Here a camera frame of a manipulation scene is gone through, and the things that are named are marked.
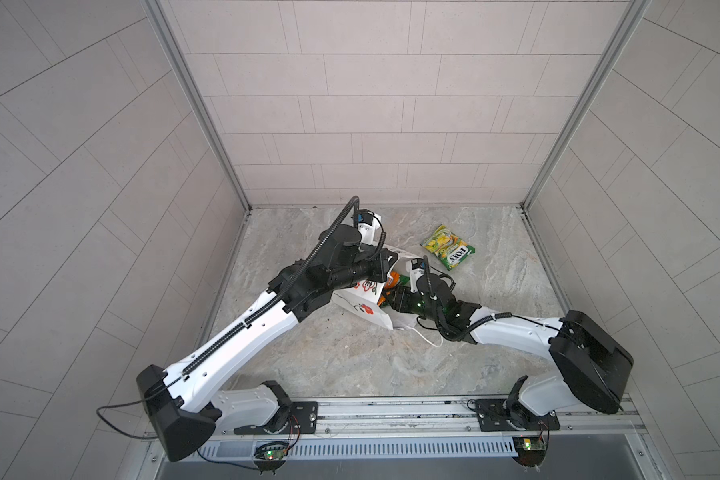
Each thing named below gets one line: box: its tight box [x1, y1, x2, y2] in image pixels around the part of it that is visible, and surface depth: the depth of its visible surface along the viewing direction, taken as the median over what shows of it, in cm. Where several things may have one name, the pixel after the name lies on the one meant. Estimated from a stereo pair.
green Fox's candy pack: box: [420, 224, 476, 271], surface depth 104 cm
